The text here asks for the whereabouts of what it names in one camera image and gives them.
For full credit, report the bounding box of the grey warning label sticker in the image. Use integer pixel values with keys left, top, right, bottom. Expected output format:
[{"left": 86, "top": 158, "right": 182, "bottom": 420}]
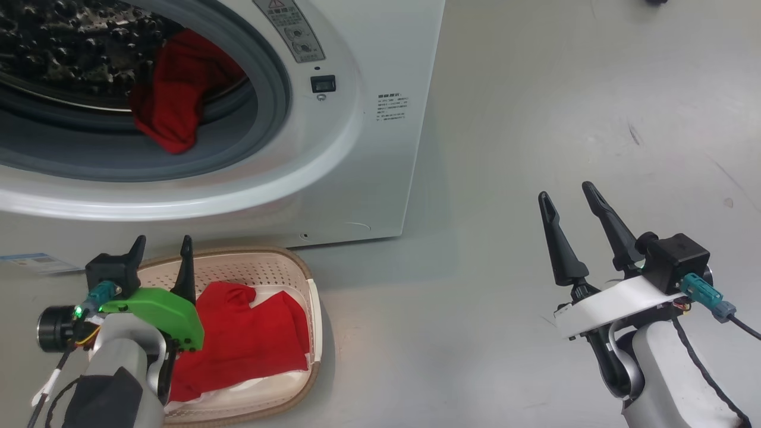
[{"left": 253, "top": 0, "right": 326, "bottom": 64}]

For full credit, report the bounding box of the stainless steel washing machine drum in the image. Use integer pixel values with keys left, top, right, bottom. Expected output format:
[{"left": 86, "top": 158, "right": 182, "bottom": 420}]
[{"left": 0, "top": 0, "right": 250, "bottom": 114}]

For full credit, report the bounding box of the small printed text sticker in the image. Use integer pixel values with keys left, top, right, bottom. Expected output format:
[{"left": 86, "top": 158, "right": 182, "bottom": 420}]
[{"left": 376, "top": 92, "right": 409, "bottom": 122}]

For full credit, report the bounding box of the cream perforated basket brown rim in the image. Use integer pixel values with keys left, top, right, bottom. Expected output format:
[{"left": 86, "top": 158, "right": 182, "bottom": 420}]
[{"left": 134, "top": 247, "right": 323, "bottom": 427}]

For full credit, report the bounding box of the camera cable teal plug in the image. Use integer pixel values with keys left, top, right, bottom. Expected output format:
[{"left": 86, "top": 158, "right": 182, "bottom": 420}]
[
  {"left": 27, "top": 282, "right": 120, "bottom": 428},
  {"left": 681, "top": 273, "right": 761, "bottom": 342}
]

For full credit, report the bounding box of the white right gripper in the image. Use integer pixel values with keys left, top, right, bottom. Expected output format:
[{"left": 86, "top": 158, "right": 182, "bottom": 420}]
[{"left": 538, "top": 181, "right": 687, "bottom": 341}]

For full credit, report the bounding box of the blue energy label sticker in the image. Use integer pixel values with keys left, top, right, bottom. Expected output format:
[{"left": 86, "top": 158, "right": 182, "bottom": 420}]
[{"left": 0, "top": 253, "right": 84, "bottom": 275}]

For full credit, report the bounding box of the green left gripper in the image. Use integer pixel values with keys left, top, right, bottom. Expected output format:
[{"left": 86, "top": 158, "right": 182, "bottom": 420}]
[{"left": 98, "top": 235, "right": 205, "bottom": 351}]

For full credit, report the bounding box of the left camera cable teal plug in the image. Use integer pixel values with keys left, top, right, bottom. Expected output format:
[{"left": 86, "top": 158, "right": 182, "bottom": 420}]
[{"left": 27, "top": 282, "right": 120, "bottom": 428}]

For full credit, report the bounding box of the white front-load washing machine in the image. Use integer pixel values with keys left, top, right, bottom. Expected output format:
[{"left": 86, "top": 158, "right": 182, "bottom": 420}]
[{"left": 0, "top": 0, "right": 446, "bottom": 249}]

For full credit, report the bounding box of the right camera cable teal plug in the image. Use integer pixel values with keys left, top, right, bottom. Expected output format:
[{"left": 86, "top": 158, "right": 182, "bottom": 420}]
[{"left": 681, "top": 273, "right": 761, "bottom": 342}]

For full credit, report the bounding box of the red garment with white trim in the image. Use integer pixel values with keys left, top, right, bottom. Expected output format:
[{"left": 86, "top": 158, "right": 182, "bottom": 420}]
[{"left": 166, "top": 282, "right": 313, "bottom": 411}]

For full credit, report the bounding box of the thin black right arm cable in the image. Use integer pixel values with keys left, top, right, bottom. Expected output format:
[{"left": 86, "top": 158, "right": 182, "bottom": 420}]
[{"left": 672, "top": 318, "right": 753, "bottom": 428}]

